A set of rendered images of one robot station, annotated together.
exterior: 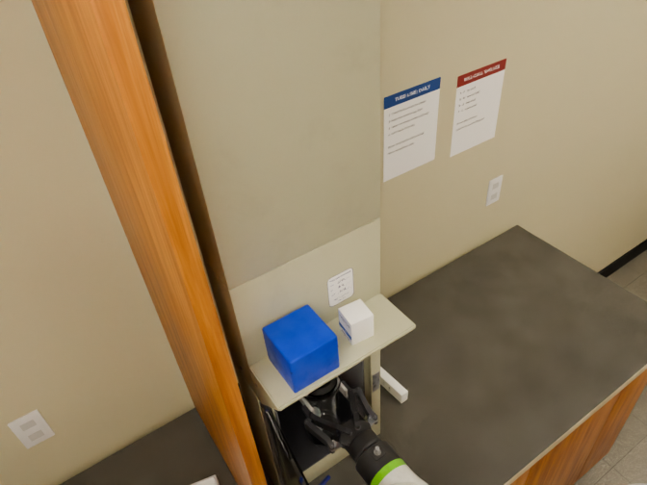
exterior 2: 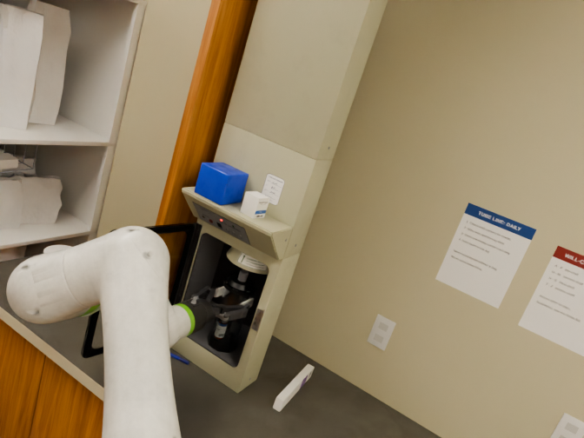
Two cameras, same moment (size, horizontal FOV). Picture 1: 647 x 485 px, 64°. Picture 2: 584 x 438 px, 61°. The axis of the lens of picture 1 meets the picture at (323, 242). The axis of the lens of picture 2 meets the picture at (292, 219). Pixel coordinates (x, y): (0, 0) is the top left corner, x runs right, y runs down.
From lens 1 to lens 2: 126 cm
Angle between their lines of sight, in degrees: 53
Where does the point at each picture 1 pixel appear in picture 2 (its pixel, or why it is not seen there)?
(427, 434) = (250, 425)
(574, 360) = not seen: outside the picture
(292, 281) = (251, 150)
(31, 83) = not seen: hidden behind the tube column
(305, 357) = (209, 169)
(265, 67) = (295, 11)
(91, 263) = not seen: hidden behind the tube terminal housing
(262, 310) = (230, 153)
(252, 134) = (275, 41)
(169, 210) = (209, 22)
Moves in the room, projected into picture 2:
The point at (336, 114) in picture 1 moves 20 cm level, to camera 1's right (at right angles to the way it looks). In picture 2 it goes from (317, 61) to (361, 74)
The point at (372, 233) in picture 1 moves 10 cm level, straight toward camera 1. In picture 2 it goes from (306, 167) to (273, 159)
